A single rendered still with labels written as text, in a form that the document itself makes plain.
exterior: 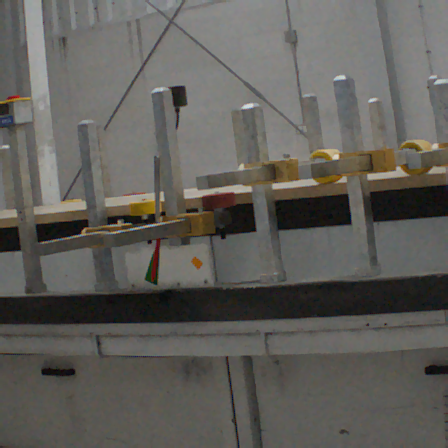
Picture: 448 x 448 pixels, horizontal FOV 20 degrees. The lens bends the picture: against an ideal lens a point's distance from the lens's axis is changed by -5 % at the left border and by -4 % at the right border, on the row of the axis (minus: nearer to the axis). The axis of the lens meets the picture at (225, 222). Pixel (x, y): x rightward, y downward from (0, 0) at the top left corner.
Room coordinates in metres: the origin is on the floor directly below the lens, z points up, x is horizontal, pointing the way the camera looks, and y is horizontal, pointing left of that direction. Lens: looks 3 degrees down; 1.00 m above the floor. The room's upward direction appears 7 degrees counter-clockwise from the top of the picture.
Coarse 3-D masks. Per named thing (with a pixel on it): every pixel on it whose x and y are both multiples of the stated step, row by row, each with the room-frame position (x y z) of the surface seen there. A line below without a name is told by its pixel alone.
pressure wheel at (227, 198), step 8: (216, 192) 3.16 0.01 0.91; (224, 192) 3.16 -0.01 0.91; (232, 192) 3.15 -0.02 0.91; (208, 200) 3.14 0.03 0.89; (216, 200) 3.13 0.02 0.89; (224, 200) 3.13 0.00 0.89; (232, 200) 3.15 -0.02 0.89; (208, 208) 3.14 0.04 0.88; (216, 208) 3.15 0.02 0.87; (224, 208) 3.16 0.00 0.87; (224, 232) 3.16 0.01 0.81
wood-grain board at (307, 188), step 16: (368, 176) 3.20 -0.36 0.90; (384, 176) 3.12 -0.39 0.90; (400, 176) 2.97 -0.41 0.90; (416, 176) 2.92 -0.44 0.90; (432, 176) 2.89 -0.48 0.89; (160, 192) 4.27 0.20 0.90; (192, 192) 3.79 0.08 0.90; (208, 192) 3.59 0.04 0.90; (240, 192) 3.23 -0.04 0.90; (288, 192) 3.13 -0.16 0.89; (304, 192) 3.10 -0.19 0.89; (320, 192) 3.08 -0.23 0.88; (336, 192) 3.05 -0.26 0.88; (48, 208) 4.14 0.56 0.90; (64, 208) 3.87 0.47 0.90; (80, 208) 3.64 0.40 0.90; (112, 208) 3.45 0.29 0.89; (128, 208) 3.42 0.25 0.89; (0, 224) 3.72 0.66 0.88; (16, 224) 3.68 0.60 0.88
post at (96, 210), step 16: (80, 128) 3.23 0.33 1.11; (80, 144) 3.24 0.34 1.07; (96, 144) 3.24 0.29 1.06; (96, 160) 3.24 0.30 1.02; (96, 176) 3.23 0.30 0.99; (96, 192) 3.22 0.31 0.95; (96, 208) 3.22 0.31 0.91; (96, 224) 3.22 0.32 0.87; (96, 256) 3.23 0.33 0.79; (96, 272) 3.24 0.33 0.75; (112, 272) 3.24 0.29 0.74
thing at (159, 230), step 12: (216, 216) 3.13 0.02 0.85; (228, 216) 3.16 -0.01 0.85; (144, 228) 2.91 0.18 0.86; (156, 228) 2.94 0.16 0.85; (168, 228) 2.98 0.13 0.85; (180, 228) 3.01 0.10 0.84; (108, 240) 2.83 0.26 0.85; (120, 240) 2.84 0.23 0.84; (132, 240) 2.87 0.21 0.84; (144, 240) 2.91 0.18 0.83
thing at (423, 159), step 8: (424, 152) 2.42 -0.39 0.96; (432, 152) 2.45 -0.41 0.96; (440, 152) 2.48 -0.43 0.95; (408, 160) 2.42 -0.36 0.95; (416, 160) 2.41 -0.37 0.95; (424, 160) 2.42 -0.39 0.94; (432, 160) 2.44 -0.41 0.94; (440, 160) 2.47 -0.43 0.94; (408, 168) 2.42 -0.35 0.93; (416, 168) 2.41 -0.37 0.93
